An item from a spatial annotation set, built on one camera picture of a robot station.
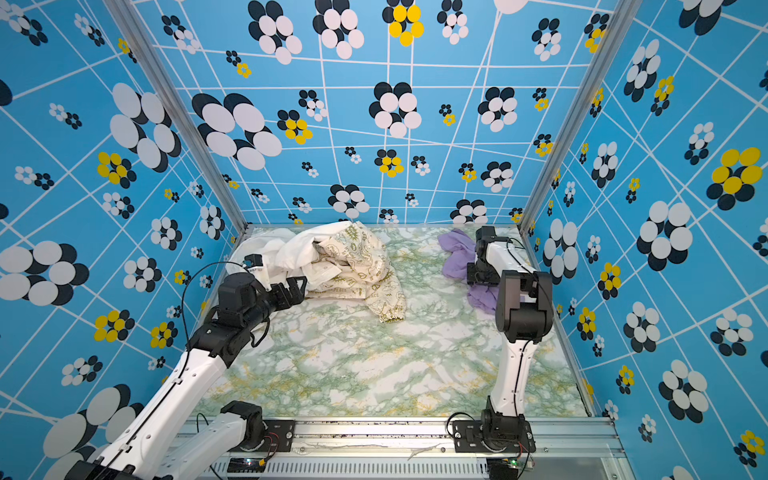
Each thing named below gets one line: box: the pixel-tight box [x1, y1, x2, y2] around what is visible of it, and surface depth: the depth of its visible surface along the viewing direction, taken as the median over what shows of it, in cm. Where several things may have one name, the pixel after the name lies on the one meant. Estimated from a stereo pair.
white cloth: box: [226, 220, 354, 290], surface depth 95 cm
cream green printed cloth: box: [307, 221, 406, 322], surface depth 98 cm
